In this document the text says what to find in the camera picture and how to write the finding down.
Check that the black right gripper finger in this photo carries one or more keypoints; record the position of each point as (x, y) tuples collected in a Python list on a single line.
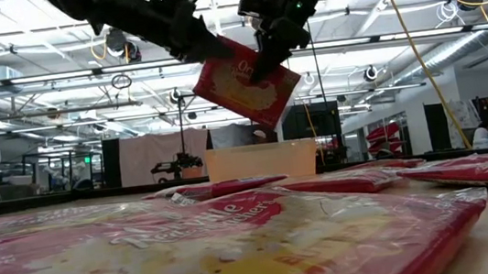
[(268, 62)]

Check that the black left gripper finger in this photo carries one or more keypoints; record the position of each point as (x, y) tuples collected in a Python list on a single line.
[(216, 51)]

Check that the red popcorn bag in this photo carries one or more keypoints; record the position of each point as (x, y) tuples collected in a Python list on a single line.
[(351, 184), (390, 164), (193, 253), (483, 176), (231, 187), (244, 95)]

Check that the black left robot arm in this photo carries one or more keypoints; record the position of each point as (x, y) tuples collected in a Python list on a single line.
[(128, 12)]

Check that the black monitor screen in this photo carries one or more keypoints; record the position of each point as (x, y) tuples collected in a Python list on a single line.
[(311, 122)]

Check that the white fabric backdrop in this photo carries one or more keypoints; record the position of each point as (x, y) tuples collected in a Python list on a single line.
[(163, 157)]

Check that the black tripod stand device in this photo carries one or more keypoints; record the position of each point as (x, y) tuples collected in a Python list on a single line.
[(178, 164)]

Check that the person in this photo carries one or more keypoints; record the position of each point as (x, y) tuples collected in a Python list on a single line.
[(485, 134)]

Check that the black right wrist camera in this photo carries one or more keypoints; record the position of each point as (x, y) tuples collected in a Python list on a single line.
[(252, 4)]

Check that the silver ventilation duct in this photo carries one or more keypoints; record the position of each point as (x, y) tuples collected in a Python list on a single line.
[(455, 53)]

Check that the black metal table frame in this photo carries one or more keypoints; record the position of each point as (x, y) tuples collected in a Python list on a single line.
[(48, 201)]

